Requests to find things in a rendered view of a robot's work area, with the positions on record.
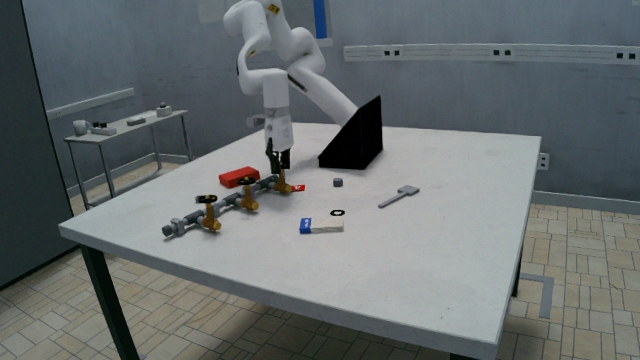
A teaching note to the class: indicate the red rectangular block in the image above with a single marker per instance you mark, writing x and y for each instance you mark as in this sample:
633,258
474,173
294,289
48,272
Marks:
229,179

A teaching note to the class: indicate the grey pipe manifold with brass valves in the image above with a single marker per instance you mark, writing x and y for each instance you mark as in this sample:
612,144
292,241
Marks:
272,182

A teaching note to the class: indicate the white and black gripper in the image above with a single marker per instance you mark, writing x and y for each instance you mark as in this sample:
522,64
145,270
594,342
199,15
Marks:
281,137

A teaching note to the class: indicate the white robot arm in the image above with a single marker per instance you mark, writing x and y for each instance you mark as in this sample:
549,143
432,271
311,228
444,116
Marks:
303,74

